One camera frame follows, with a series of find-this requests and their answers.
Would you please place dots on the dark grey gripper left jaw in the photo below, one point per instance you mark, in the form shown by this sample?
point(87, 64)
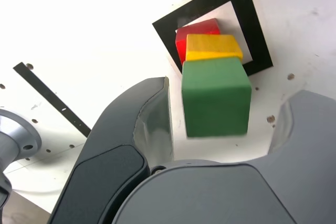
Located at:
point(113, 142)

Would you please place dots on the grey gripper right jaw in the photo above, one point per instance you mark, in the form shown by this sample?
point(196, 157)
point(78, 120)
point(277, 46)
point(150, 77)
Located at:
point(210, 197)

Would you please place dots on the green cube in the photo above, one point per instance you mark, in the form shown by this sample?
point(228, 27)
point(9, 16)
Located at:
point(215, 98)

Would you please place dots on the yellow cube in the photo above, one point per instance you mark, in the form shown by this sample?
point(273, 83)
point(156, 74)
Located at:
point(212, 47)

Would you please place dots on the red cube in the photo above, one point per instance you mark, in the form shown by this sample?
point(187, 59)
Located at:
point(199, 27)

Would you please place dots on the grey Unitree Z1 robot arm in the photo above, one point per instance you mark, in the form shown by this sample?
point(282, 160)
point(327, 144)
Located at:
point(15, 129)

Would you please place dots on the black tape square outline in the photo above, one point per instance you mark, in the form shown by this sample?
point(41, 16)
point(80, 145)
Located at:
point(252, 11)

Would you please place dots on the black tape strip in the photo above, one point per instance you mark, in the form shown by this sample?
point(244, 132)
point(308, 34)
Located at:
point(52, 98)

